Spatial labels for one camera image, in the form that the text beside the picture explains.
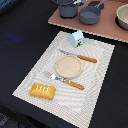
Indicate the grey saucepan with handle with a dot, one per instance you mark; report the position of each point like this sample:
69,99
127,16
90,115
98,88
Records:
90,15

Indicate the small milk carton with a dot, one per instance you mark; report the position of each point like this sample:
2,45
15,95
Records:
76,38

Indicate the striped beige placemat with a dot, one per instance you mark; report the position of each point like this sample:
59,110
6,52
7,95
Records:
70,104

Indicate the grey two-handled pot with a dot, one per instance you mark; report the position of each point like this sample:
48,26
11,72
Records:
68,8

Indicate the fork with wooden handle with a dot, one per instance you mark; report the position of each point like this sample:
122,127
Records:
66,81

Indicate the beige bowl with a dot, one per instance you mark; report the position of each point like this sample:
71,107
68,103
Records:
122,14

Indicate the yellow bread loaf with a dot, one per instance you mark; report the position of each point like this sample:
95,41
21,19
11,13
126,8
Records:
43,91

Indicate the knife with wooden handle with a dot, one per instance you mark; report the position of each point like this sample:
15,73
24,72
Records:
79,56

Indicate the round wooden plate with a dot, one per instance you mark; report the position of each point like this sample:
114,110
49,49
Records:
68,66

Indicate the pink stove board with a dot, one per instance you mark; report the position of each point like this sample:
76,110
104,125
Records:
106,27

